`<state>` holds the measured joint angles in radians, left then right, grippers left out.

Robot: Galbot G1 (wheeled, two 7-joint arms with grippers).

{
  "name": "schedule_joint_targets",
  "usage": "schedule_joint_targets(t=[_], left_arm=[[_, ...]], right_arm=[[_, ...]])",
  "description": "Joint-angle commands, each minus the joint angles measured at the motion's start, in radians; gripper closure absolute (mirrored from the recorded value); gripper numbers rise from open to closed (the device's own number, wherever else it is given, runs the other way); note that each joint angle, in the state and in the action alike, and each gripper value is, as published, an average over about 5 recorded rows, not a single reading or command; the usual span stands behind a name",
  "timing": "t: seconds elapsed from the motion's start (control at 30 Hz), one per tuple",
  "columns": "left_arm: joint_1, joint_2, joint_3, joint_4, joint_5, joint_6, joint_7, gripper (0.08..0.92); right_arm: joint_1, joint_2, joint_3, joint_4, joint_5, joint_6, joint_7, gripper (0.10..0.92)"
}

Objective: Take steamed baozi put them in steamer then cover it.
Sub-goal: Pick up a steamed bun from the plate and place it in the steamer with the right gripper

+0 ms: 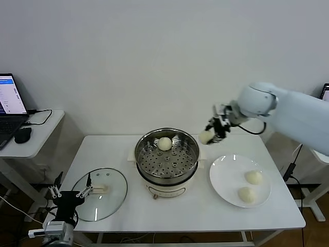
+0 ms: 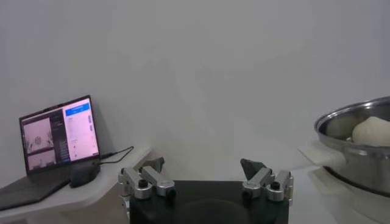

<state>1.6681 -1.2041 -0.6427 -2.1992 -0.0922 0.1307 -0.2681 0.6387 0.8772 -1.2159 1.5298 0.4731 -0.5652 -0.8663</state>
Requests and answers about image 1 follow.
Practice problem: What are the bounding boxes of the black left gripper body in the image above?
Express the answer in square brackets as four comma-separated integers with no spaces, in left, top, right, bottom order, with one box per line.
[52,190,86,221]

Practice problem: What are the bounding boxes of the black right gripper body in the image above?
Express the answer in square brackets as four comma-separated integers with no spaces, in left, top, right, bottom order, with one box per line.
[214,113,232,133]

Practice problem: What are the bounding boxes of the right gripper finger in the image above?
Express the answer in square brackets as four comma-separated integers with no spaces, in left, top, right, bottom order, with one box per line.
[205,116,216,133]
[213,128,228,144]

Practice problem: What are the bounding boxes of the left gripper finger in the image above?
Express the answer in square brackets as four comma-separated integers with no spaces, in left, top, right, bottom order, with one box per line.
[76,172,94,199]
[48,171,64,199]

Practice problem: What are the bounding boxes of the white steamed baozi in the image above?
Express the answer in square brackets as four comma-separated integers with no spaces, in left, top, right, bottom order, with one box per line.
[237,186,258,205]
[157,137,172,152]
[199,130,215,145]
[244,170,264,185]

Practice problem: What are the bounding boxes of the glass lid with cream handle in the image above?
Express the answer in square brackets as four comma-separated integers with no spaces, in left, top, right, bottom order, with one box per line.
[70,168,129,222]

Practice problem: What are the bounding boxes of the stainless steel steamer basket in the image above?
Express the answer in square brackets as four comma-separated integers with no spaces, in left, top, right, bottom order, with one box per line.
[127,128,208,181]

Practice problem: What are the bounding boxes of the round white plate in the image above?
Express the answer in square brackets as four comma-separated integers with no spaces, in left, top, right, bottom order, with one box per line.
[209,154,272,208]

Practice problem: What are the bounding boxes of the white side desk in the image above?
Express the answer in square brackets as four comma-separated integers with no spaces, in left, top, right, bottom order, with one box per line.
[299,146,329,223]
[0,110,66,222]

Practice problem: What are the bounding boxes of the black computer mouse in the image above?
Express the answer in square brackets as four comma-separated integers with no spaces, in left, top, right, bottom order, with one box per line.
[14,126,33,144]

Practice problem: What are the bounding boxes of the white electric cooker pot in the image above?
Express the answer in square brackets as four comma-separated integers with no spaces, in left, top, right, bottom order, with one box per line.
[136,160,206,200]

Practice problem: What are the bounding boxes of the black laptop with white screen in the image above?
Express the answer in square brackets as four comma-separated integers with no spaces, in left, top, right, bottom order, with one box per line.
[0,73,31,151]

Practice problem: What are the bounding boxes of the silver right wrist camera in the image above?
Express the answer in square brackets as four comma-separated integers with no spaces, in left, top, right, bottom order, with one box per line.
[212,103,232,120]

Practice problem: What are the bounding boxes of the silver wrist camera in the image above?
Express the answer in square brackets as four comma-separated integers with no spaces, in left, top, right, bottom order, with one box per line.
[212,103,232,120]
[28,221,74,239]

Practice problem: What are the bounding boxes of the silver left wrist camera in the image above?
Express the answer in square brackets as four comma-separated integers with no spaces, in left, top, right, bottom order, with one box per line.
[28,221,74,239]

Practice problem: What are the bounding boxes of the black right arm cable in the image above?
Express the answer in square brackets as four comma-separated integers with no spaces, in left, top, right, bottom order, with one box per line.
[237,120,268,135]

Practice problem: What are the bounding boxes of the white floor cable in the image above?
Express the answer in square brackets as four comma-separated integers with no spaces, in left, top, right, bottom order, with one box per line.
[0,195,46,224]

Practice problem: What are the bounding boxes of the black adapter with cable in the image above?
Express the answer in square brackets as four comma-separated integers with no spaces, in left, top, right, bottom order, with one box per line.
[283,162,307,247]

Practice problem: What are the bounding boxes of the white laptop cable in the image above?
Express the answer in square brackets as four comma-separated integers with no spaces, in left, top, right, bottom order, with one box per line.
[292,144,304,164]

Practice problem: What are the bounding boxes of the black laptop charger cable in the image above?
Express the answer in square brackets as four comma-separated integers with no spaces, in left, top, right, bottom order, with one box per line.
[24,109,53,127]

